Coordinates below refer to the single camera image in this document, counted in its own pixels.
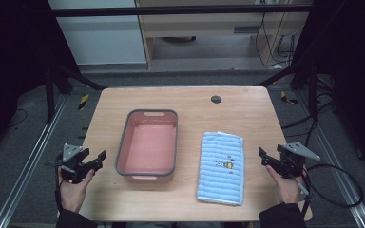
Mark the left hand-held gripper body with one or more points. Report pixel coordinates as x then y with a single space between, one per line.
71 164

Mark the black metal stand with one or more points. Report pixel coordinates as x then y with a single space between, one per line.
49 95
312 91

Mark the black curtain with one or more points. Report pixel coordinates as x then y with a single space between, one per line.
355 63
12 47

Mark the black horizontal frame bar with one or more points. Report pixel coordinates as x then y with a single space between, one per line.
171 11

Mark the blue striped towel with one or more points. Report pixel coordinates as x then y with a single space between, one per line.
218 185

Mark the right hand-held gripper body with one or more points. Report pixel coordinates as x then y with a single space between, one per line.
293 164

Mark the person's right hand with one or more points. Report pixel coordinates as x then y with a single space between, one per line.
288 190

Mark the dark round table grommet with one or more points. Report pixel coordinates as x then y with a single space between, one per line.
216 99

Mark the aluminium floor rail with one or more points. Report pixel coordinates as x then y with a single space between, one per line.
28 171
339 177

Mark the pink basin with grey rim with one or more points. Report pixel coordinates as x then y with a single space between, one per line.
150 148

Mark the light wooden desk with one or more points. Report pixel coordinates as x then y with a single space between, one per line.
202 23

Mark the white cabinet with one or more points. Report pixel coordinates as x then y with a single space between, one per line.
101 38

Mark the yellow-black tape marker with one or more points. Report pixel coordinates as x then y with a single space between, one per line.
83 102
285 97

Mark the person's left hand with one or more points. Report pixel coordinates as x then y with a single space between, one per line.
72 194

